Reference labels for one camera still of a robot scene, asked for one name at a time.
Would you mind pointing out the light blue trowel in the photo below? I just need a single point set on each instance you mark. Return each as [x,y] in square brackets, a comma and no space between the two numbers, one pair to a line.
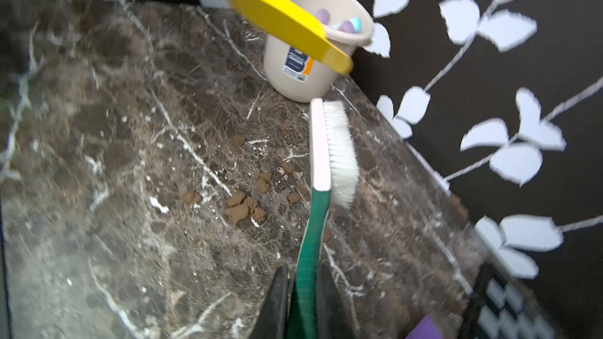
[357,24]

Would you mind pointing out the purple square trowel pink handle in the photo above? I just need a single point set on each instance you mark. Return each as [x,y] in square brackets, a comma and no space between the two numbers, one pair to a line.
[347,27]

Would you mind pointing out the yellow trowel yellow handle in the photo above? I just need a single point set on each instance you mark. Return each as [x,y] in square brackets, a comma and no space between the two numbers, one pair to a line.
[278,14]

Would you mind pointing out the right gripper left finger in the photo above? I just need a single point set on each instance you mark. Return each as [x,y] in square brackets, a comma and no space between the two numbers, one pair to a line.
[272,318]

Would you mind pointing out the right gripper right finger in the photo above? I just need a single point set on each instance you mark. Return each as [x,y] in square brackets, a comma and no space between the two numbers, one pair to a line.
[332,320]

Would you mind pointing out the cream plastic bucket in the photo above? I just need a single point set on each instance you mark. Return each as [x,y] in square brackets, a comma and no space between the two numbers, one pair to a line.
[304,65]

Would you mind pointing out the green white scrub brush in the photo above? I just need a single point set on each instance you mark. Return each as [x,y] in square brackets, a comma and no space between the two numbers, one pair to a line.
[335,175]

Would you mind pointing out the black white checkerboard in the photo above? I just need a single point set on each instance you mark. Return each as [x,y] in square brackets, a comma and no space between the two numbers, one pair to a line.
[498,308]

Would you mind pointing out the purple square trowel front row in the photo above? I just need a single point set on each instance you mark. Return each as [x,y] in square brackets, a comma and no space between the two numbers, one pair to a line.
[323,16]

